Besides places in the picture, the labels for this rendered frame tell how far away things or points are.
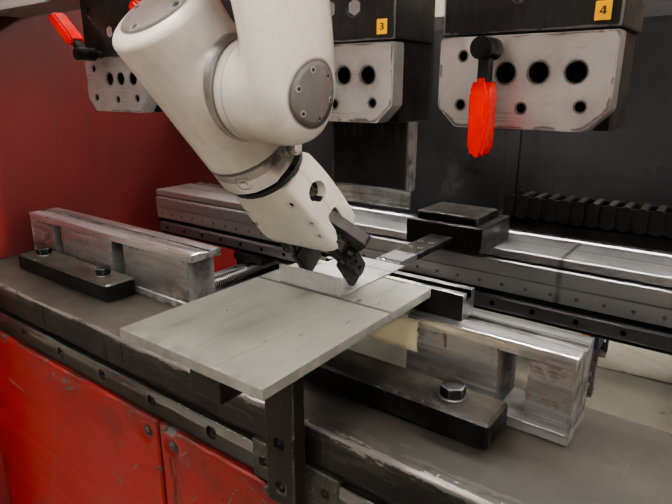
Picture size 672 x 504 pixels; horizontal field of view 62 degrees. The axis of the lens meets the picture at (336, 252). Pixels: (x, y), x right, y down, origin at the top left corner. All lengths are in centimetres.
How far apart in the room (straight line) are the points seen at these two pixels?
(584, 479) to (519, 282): 35
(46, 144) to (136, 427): 68
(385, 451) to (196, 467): 32
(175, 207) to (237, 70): 93
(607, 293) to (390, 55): 44
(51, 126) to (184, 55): 94
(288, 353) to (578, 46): 34
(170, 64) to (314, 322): 25
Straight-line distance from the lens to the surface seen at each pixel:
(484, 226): 81
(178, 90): 43
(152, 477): 91
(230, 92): 40
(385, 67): 58
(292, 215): 52
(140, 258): 97
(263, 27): 37
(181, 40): 42
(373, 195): 65
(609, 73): 50
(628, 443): 64
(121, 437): 94
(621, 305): 82
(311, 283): 60
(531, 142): 109
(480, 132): 49
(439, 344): 62
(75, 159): 137
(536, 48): 51
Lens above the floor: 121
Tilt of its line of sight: 17 degrees down
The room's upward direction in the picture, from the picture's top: straight up
